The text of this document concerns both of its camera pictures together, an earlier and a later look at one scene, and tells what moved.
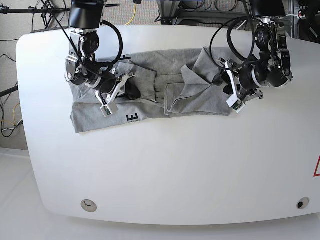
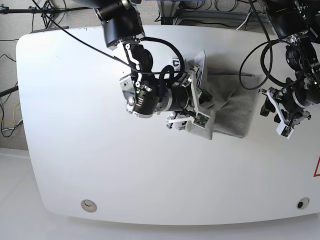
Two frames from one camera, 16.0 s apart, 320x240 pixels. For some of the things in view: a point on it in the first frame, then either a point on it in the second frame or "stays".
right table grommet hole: (302, 203) stays
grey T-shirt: (181, 82) → (230, 110)
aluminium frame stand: (171, 14) stays
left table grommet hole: (89, 205) stays
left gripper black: (246, 78) → (288, 101)
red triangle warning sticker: (317, 171) stays
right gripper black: (132, 90) → (180, 98)
